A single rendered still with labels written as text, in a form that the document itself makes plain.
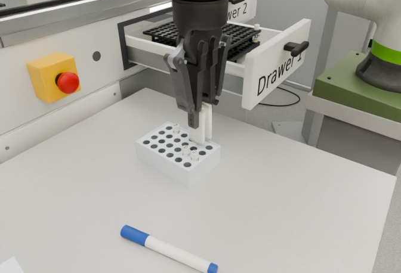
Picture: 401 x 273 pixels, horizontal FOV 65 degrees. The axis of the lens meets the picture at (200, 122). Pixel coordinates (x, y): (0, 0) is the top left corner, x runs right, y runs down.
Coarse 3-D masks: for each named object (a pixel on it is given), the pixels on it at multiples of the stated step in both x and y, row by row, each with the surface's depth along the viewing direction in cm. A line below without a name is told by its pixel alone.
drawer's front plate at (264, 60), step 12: (300, 24) 69; (276, 36) 62; (288, 36) 64; (300, 36) 70; (264, 48) 57; (276, 48) 61; (252, 60) 54; (264, 60) 58; (276, 60) 63; (300, 60) 76; (252, 72) 55; (264, 72) 59; (288, 72) 72; (252, 84) 57; (276, 84) 67; (252, 96) 58; (264, 96) 64
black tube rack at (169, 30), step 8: (168, 24) 80; (232, 24) 79; (144, 32) 74; (152, 32) 74; (160, 32) 74; (168, 32) 74; (176, 32) 74; (224, 32) 74; (232, 32) 74; (240, 32) 74; (152, 40) 75; (160, 40) 78; (168, 40) 71; (176, 40) 69; (248, 40) 78; (232, 48) 74; (240, 48) 73; (248, 48) 73; (232, 56) 69; (240, 56) 71
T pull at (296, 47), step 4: (288, 44) 63; (292, 44) 63; (296, 44) 63; (300, 44) 63; (304, 44) 63; (308, 44) 65; (284, 48) 64; (288, 48) 63; (292, 48) 62; (296, 48) 61; (300, 48) 61; (304, 48) 63; (292, 52) 60; (296, 52) 60; (300, 52) 62; (292, 56) 61; (296, 56) 61
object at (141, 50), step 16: (128, 32) 76; (272, 32) 77; (128, 48) 74; (144, 48) 71; (160, 48) 68; (144, 64) 73; (160, 64) 70; (240, 64) 59; (224, 80) 61; (240, 80) 59; (240, 96) 61
